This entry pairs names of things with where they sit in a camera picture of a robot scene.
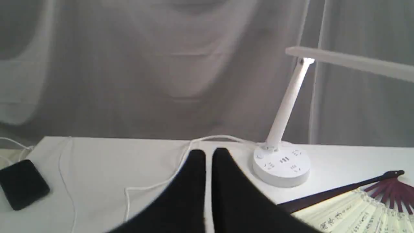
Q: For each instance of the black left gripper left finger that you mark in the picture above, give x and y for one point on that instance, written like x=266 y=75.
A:
x=180 y=207

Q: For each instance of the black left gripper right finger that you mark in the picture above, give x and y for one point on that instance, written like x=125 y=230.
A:
x=239 y=207

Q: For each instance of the cream folding paper fan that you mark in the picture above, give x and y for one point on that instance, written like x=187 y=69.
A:
x=382 y=204

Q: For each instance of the grey backdrop curtain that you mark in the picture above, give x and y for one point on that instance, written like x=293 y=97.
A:
x=173 y=69

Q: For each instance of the black smartphone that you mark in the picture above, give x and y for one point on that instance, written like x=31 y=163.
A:
x=23 y=184

